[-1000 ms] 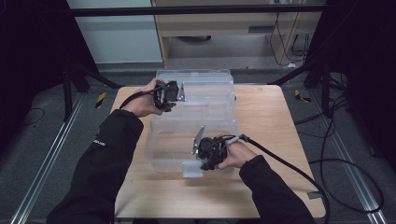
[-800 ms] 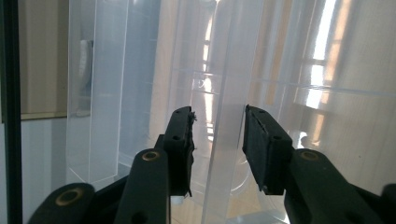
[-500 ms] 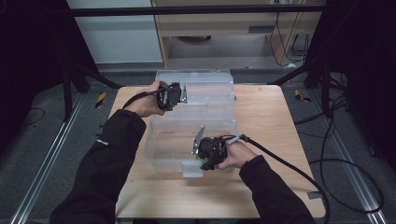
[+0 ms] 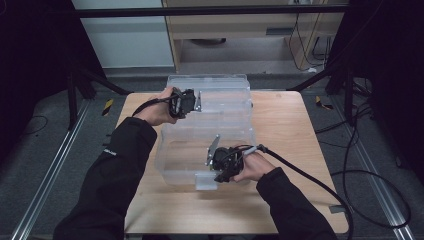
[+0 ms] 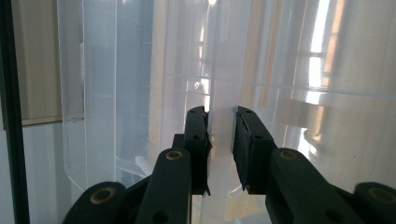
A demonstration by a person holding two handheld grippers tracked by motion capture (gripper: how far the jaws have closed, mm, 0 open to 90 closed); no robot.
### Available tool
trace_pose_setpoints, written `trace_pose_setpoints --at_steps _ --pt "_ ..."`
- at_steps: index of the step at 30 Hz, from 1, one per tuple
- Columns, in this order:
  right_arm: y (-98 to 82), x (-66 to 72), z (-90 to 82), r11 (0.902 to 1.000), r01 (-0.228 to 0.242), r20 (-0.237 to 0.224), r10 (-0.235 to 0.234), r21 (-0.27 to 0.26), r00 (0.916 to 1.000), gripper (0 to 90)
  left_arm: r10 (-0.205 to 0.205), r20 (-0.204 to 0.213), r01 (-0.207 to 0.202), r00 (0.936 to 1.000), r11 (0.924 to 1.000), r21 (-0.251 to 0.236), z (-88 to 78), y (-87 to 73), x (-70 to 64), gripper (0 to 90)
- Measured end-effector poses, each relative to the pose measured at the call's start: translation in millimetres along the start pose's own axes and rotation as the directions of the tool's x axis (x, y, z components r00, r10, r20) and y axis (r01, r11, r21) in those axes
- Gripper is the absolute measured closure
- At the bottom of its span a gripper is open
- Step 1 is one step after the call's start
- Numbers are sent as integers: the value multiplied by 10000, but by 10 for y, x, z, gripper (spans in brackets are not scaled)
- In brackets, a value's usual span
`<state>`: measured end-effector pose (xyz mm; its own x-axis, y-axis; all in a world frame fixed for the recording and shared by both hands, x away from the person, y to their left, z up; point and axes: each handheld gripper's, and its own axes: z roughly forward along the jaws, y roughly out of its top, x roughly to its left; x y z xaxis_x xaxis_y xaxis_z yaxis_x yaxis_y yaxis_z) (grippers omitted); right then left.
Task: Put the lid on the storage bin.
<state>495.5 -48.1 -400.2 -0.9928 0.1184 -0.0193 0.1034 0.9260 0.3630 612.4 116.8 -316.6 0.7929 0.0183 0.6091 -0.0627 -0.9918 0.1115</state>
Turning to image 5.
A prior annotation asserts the white cabinet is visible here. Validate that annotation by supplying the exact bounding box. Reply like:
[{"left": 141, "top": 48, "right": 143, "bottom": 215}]
[{"left": 0, "top": 117, "right": 86, "bottom": 224}]

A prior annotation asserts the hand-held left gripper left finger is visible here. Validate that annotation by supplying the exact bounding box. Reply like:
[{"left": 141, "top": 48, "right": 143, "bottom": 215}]
[{"left": 134, "top": 105, "right": 213, "bottom": 224}]

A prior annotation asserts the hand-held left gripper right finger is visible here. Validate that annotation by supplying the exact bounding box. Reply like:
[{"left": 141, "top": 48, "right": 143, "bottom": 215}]
[{"left": 232, "top": 105, "right": 366, "bottom": 224}]

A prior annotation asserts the wooden cabinet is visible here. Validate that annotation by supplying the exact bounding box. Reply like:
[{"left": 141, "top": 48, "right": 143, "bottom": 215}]
[{"left": 0, "top": 0, "right": 86, "bottom": 127}]

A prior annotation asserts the clear plastic storage box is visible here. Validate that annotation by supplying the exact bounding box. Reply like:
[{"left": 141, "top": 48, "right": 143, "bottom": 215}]
[{"left": 56, "top": 0, "right": 396, "bottom": 224}]

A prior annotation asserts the black frame bar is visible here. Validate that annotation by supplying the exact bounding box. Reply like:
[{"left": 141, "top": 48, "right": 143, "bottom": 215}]
[{"left": 0, "top": 0, "right": 31, "bottom": 224}]

